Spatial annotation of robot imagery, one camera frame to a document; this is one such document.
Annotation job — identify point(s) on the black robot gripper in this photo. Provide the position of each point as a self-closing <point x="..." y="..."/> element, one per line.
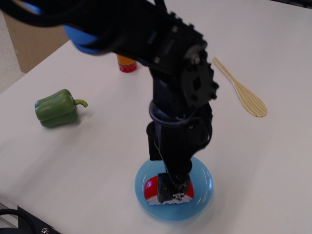
<point x="175" y="145"/>

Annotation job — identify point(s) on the red and white toy sushi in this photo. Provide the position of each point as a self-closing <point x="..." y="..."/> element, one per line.
<point x="150" y="194"/>

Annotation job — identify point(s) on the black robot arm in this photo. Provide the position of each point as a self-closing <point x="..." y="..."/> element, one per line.
<point x="176" y="56"/>

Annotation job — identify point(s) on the blue plastic plate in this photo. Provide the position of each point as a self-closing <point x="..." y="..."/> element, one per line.
<point x="202" y="184"/>

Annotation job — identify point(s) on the red toy sauce bottle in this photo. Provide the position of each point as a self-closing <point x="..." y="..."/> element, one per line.
<point x="126" y="64"/>

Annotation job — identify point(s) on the wooden rice paddle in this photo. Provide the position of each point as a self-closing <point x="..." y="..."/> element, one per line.
<point x="251" y="102"/>

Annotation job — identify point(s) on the green toy bell pepper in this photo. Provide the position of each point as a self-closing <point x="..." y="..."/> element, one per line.
<point x="58" y="108"/>

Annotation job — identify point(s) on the black corner bracket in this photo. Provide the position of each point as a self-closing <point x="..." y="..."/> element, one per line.
<point x="38" y="225"/>

